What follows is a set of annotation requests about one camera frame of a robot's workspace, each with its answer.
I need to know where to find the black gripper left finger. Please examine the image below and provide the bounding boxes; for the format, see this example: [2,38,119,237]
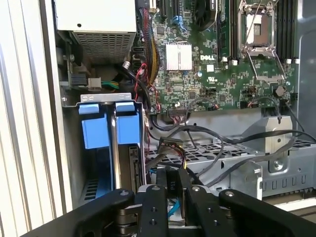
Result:
[21,168,169,237]

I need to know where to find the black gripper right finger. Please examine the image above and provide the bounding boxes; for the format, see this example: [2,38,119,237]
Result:
[178,169,311,237]

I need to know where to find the power wire with black plug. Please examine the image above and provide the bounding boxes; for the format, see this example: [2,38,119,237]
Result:
[158,136,188,198]

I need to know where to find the hard disk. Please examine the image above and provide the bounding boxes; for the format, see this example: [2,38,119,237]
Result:
[108,102,146,191]
[78,102,116,200]

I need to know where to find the metal disk bay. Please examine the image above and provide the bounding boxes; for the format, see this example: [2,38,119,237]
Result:
[61,92,148,205]

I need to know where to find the perforated metal drive cage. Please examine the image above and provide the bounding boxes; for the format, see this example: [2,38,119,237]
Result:
[145,115,316,200]

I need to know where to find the green Dell motherboard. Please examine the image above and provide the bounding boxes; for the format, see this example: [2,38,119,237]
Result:
[134,0,299,116]

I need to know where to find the metal socket cover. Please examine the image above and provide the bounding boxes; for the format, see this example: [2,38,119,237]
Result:
[246,45,288,82]

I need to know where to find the silver chipset heatsink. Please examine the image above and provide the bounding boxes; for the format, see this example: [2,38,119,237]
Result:
[165,41,193,72]

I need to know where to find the black RAM slot bank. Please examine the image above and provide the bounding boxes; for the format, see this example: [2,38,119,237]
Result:
[217,0,239,62]
[276,0,298,64]

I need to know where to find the dark grey PC case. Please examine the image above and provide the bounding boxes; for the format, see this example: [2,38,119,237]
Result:
[39,0,316,215]

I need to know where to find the CPU socket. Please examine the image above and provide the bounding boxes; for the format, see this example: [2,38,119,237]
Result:
[238,0,277,47]

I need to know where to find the silver power supply unit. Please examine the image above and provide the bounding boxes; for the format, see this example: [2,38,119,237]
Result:
[53,0,138,65]

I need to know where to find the black data wire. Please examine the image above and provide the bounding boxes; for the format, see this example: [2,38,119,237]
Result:
[152,116,316,183]

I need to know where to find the white wire plug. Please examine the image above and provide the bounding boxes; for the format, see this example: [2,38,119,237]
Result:
[87,77,119,91]

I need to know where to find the main power wire bundle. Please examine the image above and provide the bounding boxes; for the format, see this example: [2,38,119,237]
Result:
[138,6,161,83]

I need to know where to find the thin wire locking lever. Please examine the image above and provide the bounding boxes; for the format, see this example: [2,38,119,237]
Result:
[247,0,260,40]

